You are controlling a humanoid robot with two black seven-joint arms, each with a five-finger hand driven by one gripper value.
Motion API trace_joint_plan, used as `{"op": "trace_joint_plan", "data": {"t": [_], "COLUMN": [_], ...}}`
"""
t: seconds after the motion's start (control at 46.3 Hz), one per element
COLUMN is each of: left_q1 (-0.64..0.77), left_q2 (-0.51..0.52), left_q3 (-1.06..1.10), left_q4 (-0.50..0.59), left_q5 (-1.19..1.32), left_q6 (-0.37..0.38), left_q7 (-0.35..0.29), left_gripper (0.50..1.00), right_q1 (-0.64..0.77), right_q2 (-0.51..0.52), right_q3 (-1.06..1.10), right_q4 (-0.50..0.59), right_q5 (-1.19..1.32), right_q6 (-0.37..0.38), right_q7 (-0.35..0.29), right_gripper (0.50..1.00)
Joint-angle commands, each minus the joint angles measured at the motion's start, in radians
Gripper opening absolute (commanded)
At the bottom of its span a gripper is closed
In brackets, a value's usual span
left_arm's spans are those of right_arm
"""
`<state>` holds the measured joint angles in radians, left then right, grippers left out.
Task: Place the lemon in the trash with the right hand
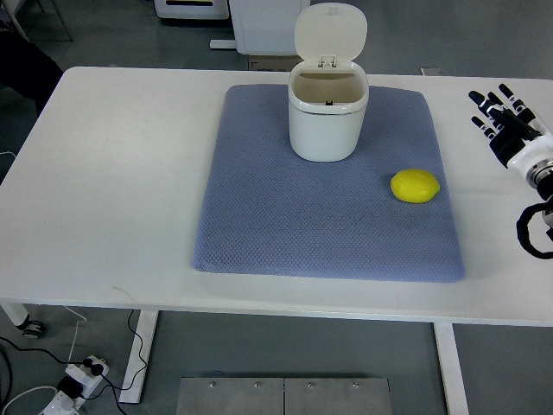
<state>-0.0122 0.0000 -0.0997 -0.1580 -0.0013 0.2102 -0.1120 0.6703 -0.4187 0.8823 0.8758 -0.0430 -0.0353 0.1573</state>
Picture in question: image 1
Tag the cardboard box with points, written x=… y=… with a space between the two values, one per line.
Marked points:
x=272 y=63

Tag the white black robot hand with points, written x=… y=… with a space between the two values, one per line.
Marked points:
x=516 y=135

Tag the white power strip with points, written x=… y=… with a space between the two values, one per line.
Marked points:
x=77 y=386

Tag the white table leg right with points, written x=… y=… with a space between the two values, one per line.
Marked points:
x=452 y=381

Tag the grey metal floor plate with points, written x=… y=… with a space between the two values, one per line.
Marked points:
x=274 y=395

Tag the white trash bin with lid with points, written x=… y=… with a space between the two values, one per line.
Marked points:
x=328 y=92

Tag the white table leg left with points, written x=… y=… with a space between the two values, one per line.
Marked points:
x=135 y=375

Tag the blue textured mat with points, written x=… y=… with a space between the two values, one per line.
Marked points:
x=268 y=211

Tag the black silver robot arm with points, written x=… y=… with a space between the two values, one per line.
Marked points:
x=539 y=176

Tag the caster wheel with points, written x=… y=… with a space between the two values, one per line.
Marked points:
x=34 y=329

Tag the yellow lemon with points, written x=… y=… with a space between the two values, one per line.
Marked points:
x=414 y=186

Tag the dark clothed person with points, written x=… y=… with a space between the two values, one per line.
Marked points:
x=27 y=70

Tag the white cabinet in background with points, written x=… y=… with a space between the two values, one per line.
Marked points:
x=262 y=27

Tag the white table leg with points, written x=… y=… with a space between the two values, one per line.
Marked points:
x=452 y=381
x=135 y=375

